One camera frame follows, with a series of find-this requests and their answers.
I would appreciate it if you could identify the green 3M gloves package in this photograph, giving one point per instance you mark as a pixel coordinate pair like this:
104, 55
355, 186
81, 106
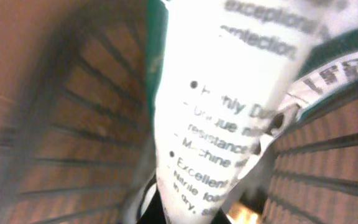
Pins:
257, 96

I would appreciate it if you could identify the dark grey plastic basket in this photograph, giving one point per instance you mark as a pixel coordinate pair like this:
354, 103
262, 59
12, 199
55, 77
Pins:
77, 89

